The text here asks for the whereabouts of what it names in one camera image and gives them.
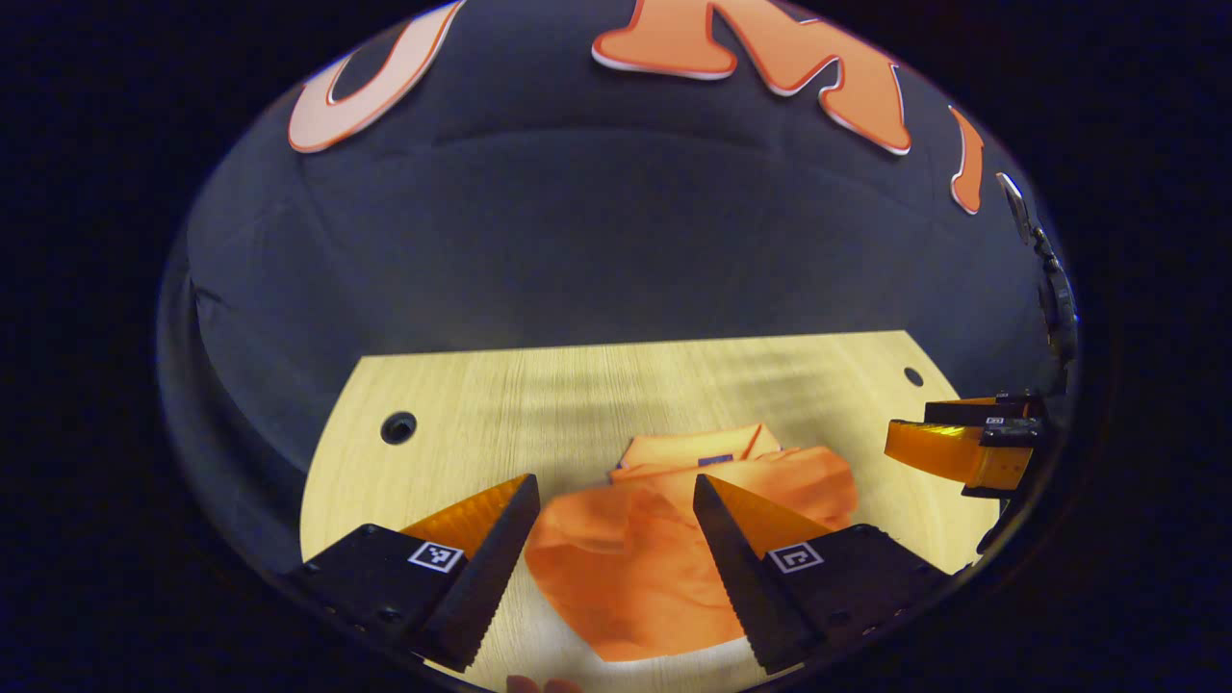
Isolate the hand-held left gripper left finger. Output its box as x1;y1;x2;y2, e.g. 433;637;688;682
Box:
281;473;542;674

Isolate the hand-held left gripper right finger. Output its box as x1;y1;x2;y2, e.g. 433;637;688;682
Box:
692;473;968;676

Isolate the orange T-shirt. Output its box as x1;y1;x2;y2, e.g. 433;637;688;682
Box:
524;423;860;664

